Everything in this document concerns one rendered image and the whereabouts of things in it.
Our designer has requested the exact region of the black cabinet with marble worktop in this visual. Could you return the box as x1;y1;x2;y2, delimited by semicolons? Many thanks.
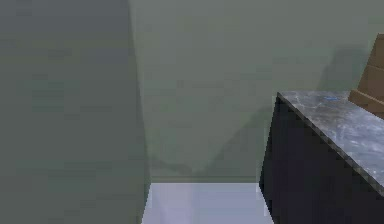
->
258;89;384;224

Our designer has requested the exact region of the brown wooden box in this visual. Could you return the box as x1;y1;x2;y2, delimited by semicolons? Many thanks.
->
347;32;384;121

